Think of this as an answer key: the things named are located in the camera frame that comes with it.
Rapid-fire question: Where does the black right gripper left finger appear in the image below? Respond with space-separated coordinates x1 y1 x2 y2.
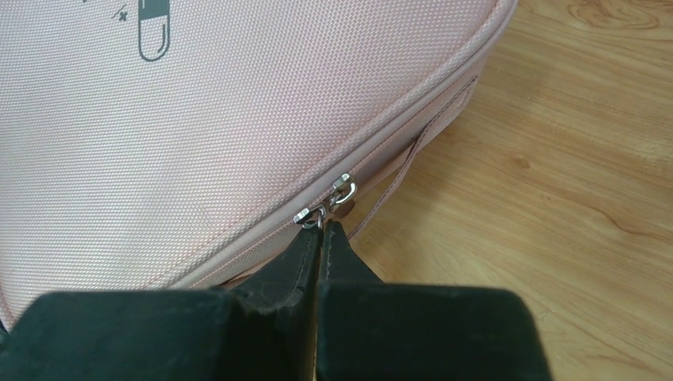
1 228 322 380

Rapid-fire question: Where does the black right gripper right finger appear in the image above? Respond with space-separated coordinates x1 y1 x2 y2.
316 221 552 380

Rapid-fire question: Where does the pink medicine kit case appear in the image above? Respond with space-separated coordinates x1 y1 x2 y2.
1 1 517 330

